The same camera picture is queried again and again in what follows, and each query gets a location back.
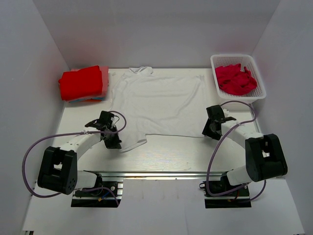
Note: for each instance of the white plastic basket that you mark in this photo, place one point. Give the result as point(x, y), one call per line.
point(245, 61)

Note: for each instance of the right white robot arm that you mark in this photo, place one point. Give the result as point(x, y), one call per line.
point(264, 157)

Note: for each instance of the folded red t shirt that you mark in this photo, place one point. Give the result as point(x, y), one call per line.
point(68, 85)

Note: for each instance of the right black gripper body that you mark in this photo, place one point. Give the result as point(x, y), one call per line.
point(217, 135)

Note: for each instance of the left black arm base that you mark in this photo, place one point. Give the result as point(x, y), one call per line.
point(112, 185)

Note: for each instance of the white t shirt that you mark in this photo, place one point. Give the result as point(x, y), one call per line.
point(159, 105)

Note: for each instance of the crumpled magenta t shirt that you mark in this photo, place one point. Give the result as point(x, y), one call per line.
point(232, 80)

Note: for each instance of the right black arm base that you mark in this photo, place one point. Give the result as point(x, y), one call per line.
point(217, 188)

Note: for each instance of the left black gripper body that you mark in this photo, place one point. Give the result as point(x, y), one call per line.
point(112, 128)

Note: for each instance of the folded blue t shirt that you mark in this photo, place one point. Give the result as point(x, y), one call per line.
point(93, 99)

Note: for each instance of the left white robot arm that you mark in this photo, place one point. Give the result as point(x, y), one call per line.
point(59, 168)

